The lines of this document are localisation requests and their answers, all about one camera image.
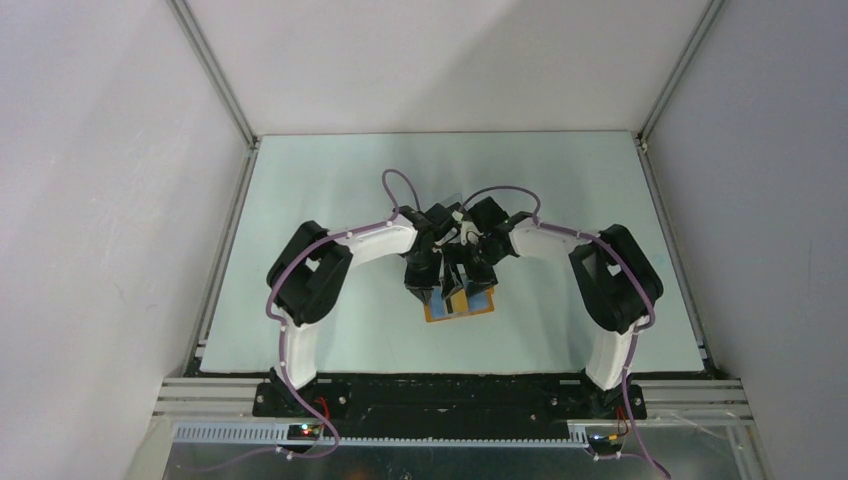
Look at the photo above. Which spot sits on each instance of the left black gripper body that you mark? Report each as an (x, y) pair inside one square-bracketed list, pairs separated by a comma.
[(430, 258)]

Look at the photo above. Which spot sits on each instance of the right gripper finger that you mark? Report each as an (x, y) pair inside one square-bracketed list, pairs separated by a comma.
[(488, 279), (474, 275)]

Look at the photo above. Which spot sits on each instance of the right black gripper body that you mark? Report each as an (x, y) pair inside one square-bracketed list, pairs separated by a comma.
[(484, 252)]

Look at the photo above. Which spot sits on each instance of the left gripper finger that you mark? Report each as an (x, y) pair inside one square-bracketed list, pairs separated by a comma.
[(451, 282), (421, 283)]

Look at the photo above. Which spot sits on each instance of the orange leather card holder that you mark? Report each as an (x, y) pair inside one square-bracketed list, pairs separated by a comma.
[(480, 304)]

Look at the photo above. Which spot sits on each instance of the clear plastic card tray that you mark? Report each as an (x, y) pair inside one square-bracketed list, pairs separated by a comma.
[(447, 199)]

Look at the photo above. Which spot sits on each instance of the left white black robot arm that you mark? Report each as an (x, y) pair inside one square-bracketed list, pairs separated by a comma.
[(307, 277)]

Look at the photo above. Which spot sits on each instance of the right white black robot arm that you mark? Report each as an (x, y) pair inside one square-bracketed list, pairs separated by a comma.
[(618, 285)]

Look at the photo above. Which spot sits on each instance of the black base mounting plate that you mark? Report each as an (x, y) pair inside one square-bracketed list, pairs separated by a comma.
[(454, 406)]

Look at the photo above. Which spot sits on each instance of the left controller circuit board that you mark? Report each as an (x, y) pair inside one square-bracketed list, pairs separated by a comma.
[(304, 432)]

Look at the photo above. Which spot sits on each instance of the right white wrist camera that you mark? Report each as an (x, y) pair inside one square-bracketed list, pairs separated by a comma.
[(467, 229)]

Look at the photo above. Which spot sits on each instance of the grey slotted cable duct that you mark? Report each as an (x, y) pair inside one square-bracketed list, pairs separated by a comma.
[(271, 434)]

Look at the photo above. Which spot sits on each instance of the right aluminium frame rail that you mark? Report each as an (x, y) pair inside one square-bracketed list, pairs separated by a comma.
[(643, 140)]

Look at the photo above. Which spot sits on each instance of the aluminium frame rail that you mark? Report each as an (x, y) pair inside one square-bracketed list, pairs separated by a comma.
[(643, 140), (214, 72)]

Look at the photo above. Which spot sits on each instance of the left aluminium frame rail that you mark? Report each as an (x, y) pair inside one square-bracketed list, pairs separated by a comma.
[(214, 72)]

